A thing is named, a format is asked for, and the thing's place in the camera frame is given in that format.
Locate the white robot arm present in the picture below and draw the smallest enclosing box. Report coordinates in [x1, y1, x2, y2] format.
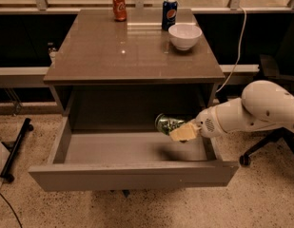
[169, 80, 294, 142]

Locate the orange soda can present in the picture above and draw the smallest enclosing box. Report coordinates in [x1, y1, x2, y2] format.
[112, 0, 127, 22]

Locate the white ceramic bowl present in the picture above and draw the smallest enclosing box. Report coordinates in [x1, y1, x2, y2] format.
[168, 24, 203, 50]

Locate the black office chair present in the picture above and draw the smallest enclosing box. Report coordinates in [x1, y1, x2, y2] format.
[216, 54, 294, 167]

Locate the black floor cable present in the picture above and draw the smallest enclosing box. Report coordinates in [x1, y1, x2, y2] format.
[0, 185, 24, 228]

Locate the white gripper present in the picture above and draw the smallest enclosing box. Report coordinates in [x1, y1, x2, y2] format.
[169, 106, 225, 142]

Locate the open grey top drawer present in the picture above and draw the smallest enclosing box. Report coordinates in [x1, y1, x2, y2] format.
[28, 86, 240, 193]

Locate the black wheeled stand leg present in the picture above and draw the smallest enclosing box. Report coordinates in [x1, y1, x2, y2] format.
[0, 118, 33, 183]

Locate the grey cabinet with glossy top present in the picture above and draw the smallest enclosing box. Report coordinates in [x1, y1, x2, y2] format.
[44, 9, 225, 106]

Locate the blue Pepsi can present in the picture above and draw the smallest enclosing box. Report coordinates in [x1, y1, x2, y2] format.
[162, 0, 178, 31]

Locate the white hanging cable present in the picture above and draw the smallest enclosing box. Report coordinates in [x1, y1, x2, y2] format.
[215, 7, 247, 94]

